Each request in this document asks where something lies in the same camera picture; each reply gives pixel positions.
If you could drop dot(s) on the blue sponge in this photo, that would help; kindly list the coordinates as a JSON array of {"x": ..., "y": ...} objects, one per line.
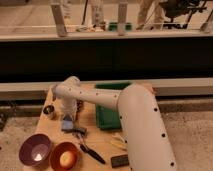
[{"x": 67, "y": 123}]

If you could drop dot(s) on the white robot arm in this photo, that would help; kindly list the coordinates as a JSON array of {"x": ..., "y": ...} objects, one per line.
[{"x": 148, "y": 145}]

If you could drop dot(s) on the green plastic tray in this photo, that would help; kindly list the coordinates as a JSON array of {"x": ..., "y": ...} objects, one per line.
[{"x": 107, "y": 119}]

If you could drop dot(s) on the bunch of dark grapes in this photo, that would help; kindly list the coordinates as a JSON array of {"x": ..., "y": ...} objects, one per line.
[{"x": 80, "y": 106}]

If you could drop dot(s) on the yellow banana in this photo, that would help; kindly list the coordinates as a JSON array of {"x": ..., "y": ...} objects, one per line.
[{"x": 118, "y": 141}]

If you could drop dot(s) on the small metal cup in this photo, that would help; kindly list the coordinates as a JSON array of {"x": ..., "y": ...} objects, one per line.
[{"x": 49, "y": 112}]

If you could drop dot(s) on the black rectangular eraser block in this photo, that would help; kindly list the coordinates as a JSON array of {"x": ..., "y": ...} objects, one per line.
[{"x": 119, "y": 161}]

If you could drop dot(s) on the yellow apple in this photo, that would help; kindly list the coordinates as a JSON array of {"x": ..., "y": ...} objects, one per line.
[{"x": 67, "y": 159}]

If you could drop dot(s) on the orange bowl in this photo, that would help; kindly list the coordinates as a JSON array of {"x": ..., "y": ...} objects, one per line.
[{"x": 58, "y": 151}]

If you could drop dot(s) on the purple bowl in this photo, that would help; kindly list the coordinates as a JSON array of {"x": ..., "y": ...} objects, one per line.
[{"x": 35, "y": 150}]

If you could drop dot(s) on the black office chair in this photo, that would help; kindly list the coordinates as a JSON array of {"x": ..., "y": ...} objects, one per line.
[{"x": 176, "y": 8}]

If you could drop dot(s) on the black-handled brush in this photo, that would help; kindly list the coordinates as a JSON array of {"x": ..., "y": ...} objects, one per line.
[{"x": 80, "y": 133}]

